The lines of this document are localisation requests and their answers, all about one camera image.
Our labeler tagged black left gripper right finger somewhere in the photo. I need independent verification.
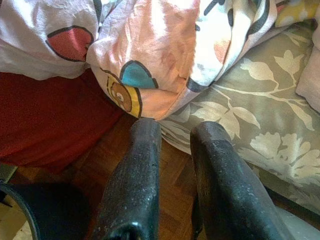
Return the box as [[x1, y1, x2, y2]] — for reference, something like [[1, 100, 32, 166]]
[[189, 121, 288, 240]]

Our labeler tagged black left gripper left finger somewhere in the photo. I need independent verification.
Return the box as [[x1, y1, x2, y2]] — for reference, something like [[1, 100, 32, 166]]
[[91, 117, 163, 240]]

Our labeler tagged pink cartoon print duvet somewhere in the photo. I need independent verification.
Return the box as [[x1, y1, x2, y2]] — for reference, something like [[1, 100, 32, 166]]
[[0, 0, 320, 120]]

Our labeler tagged dark bed base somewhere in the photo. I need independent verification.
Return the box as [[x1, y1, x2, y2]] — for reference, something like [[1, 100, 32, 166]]
[[247, 162, 320, 221]]

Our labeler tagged silver robot leg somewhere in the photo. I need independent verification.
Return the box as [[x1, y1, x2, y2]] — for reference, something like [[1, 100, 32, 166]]
[[273, 206, 320, 240]]

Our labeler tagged black round waste bin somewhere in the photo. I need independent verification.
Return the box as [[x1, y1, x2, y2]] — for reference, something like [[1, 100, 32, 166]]
[[0, 182, 91, 240]]

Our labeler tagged grey floral bed sheet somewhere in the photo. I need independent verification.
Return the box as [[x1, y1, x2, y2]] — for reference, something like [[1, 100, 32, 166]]
[[158, 18, 320, 213]]

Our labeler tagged red fabric cushion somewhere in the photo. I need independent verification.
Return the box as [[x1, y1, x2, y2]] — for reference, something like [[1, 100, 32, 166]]
[[0, 68, 126, 173]]

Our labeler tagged pale pink pillow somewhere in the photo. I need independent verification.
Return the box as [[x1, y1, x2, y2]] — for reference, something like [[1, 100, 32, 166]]
[[295, 46, 320, 111]]

